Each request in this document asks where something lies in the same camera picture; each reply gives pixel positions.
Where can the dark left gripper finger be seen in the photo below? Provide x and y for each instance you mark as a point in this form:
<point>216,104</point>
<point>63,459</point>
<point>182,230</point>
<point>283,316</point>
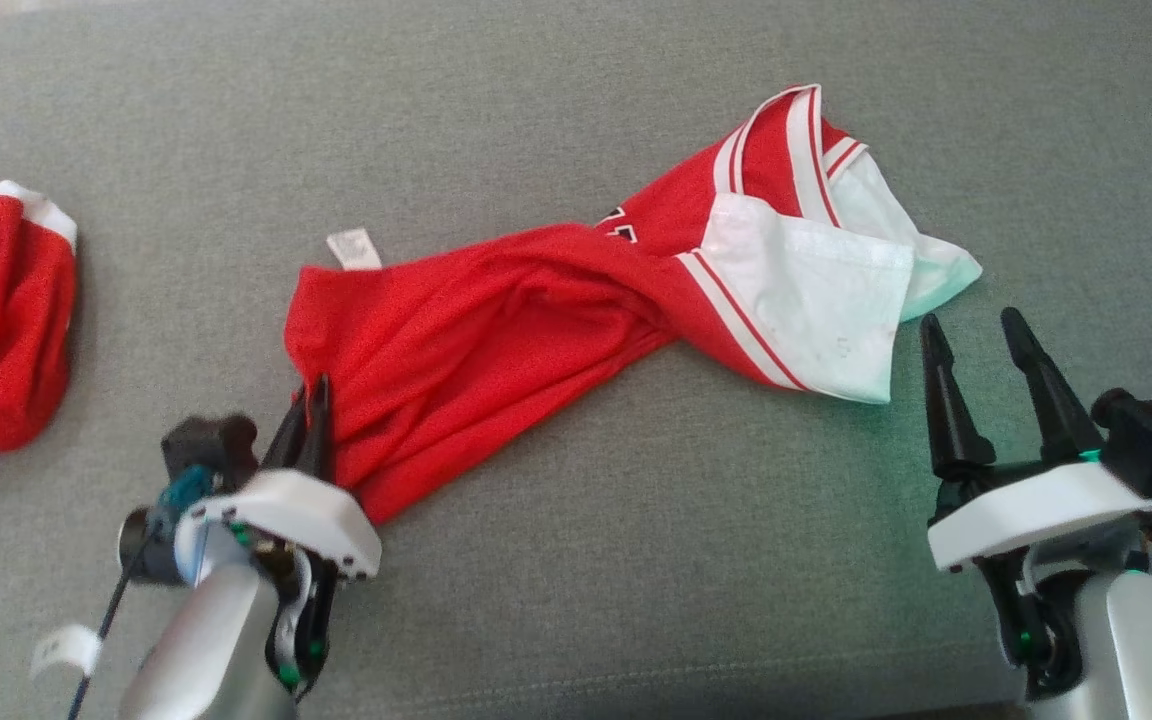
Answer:
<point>321,430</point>
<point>286,445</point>

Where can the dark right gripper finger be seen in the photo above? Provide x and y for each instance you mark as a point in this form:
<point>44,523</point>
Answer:
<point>951,420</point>
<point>1056,410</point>

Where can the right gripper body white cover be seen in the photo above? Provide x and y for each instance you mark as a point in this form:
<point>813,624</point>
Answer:
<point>1036,510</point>

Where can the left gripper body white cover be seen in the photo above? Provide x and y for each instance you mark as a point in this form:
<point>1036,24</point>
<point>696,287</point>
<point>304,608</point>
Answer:
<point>306,515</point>

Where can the red jersey with white trim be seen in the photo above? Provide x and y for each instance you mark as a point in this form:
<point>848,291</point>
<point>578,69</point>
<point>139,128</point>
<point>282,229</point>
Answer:
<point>496,330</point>

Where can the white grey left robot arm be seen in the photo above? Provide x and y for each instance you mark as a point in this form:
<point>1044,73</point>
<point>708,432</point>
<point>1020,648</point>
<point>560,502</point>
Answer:
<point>206,640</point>

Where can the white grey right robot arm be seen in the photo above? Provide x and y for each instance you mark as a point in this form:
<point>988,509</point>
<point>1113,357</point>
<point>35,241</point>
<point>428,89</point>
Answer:
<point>1146,640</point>

